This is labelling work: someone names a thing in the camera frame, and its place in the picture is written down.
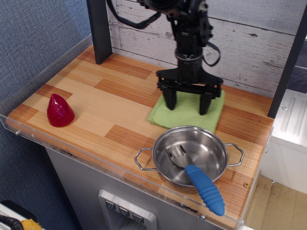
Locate stainless steel pot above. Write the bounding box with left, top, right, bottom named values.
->
left=149, top=126, right=230, bottom=189

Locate dark right frame post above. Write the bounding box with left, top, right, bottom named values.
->
left=267, top=6, right=307, bottom=118

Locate green cloth napkin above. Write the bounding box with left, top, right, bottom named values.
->
left=147, top=91, right=225, bottom=133

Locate white ribbed side unit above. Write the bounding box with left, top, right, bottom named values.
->
left=260, top=90, right=307, bottom=193

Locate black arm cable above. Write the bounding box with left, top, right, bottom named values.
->
left=105, top=0, right=161, bottom=30

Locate clear acrylic table guard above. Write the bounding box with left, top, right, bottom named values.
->
left=0, top=47, right=273, bottom=230

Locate silver dispenser button panel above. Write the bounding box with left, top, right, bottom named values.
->
left=98, top=189, right=158, bottom=230

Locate grey toy fridge cabinet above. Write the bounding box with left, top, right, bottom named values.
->
left=47, top=149, right=219, bottom=230

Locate red plastic cone toy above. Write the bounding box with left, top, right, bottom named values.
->
left=47, top=93, right=75, bottom=127

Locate blue handled slotted spatula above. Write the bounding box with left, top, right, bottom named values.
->
left=166, top=147, right=225, bottom=217

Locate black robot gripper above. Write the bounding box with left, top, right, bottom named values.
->
left=156, top=55, right=223, bottom=115

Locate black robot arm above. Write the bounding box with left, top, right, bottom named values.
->
left=139, top=0, right=223, bottom=115

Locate yellow and black object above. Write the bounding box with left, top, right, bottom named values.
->
left=0, top=215, right=43, bottom=230

